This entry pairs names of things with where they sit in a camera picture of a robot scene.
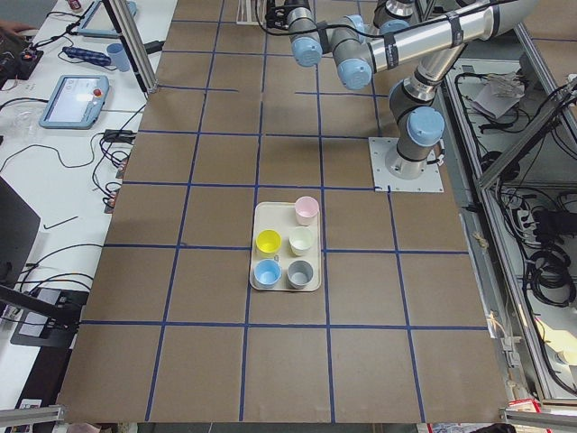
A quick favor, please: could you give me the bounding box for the cream plastic tray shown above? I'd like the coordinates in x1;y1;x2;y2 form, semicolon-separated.
250;202;322;292

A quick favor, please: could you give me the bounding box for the aluminium frame post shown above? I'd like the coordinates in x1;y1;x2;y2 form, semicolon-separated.
103;0;158;95

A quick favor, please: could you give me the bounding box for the yellow ikea cup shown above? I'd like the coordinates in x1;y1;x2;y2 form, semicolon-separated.
255;229;282;258

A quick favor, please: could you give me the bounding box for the white ikea cup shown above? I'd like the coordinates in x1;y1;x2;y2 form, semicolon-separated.
288;226;315;256

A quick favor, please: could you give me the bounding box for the far teach pendant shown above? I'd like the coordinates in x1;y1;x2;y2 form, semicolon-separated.
78;1;118;39

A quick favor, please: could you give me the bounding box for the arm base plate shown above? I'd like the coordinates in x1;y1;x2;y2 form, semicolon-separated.
368;137;444;193

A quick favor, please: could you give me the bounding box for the blue cup on desk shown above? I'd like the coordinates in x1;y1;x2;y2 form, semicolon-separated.
106;42;131;72

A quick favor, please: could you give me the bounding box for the blue ikea cup on tray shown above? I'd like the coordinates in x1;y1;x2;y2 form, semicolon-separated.
252;259;282;289

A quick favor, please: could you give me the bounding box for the person's hand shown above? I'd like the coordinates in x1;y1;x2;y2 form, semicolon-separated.
0;20;37;35

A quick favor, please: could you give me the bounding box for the white wire cup rack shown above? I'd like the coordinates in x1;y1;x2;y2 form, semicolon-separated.
236;0;266;25

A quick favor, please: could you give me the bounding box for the grey ikea cup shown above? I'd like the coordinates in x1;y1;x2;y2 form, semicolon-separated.
288;260;314;290

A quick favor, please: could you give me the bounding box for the near teach pendant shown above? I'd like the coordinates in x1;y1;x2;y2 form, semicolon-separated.
39;75;109;130

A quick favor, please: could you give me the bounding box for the blue checkered umbrella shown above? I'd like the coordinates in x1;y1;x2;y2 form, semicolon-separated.
61;46;112;67

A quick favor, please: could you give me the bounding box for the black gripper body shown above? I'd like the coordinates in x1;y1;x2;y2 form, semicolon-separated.
264;0;293;30

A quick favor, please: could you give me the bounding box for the teach pendant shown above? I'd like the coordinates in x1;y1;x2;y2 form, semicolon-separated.
78;1;118;39
39;75;109;130

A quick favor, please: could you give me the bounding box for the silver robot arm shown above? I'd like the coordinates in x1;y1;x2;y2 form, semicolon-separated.
260;1;536;180

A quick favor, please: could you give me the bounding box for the pink ikea cup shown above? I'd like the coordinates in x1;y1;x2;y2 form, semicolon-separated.
294;196;320;226

